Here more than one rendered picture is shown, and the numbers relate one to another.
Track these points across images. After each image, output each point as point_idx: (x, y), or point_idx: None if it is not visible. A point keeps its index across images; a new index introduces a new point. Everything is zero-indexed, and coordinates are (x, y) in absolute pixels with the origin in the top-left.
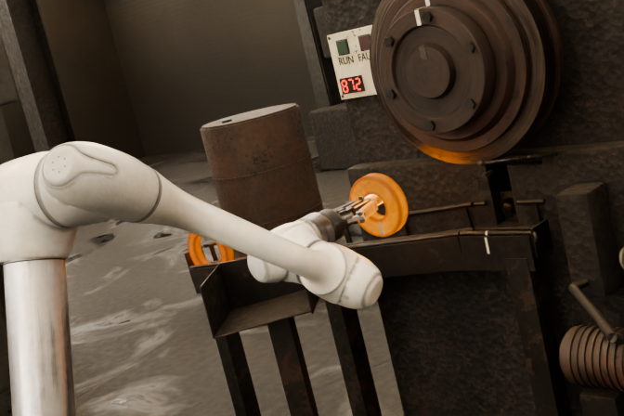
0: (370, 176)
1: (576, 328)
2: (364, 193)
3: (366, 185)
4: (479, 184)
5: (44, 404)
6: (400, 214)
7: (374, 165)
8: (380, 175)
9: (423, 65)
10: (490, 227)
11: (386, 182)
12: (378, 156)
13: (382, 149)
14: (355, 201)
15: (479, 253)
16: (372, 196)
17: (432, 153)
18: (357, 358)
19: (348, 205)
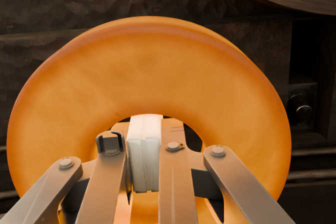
0: (163, 25)
1: None
2: (105, 112)
3: (126, 71)
4: (268, 71)
5: None
6: (281, 191)
7: (8, 37)
8: (194, 26)
9: None
10: (293, 150)
11: (244, 55)
12: (8, 22)
13: (18, 6)
14: (80, 168)
15: (321, 214)
16: (160, 124)
17: None
18: None
19: (53, 208)
